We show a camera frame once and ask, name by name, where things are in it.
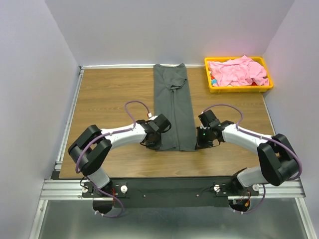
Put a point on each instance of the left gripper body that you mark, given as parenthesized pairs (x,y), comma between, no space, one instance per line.
(156,144)

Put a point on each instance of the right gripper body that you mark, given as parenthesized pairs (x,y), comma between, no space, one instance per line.
(203,139)

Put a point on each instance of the grey t shirt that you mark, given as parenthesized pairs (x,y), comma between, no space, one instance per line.
(172,99)

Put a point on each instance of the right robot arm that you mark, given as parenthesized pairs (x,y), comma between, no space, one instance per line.
(277,160)

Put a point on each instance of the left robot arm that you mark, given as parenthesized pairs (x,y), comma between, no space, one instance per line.
(91,148)

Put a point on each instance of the pink t shirt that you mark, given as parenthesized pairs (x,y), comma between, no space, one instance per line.
(238,72)

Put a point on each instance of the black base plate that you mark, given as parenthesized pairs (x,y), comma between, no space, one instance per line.
(164,192)

